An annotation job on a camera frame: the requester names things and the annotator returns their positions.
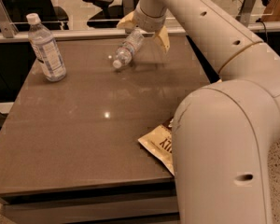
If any middle metal glass bracket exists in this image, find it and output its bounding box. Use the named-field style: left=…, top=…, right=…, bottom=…
left=121, top=0, right=135, bottom=35

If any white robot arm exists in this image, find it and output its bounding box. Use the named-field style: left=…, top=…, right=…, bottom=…
left=119, top=0, right=280, bottom=224

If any black office chair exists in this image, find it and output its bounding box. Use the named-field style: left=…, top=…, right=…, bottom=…
left=82, top=0, right=139, bottom=28

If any glass partition panel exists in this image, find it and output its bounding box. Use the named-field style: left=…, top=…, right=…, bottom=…
left=0, top=0, right=272, bottom=33

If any Late July chips bag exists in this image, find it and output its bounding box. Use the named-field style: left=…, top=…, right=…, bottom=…
left=138, top=118, right=175, bottom=175

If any metal glass bracket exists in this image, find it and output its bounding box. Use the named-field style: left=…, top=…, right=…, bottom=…
left=0, top=0, right=18, bottom=38
left=121, top=0, right=135, bottom=35
left=236, top=0, right=256, bottom=26

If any clear water bottle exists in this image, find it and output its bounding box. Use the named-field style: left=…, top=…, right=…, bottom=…
left=113, top=29, right=144, bottom=69
left=26, top=13, right=66, bottom=82

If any upright clear water bottle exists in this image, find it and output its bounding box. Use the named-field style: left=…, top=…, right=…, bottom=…
left=26, top=13, right=66, bottom=82

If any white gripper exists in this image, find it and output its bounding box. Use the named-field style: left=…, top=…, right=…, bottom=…
left=117, top=4, right=170, bottom=53

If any right metal glass bracket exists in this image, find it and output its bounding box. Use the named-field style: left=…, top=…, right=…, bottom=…
left=236, top=0, right=256, bottom=26

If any left metal glass bracket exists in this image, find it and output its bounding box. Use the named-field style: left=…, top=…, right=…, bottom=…
left=0, top=0, right=18, bottom=38

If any dark chair at left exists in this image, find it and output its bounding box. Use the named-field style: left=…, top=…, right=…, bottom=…
left=2, top=0, right=69, bottom=32

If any grey table drawer front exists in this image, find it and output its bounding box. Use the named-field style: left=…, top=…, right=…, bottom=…
left=1, top=189, right=179, bottom=224

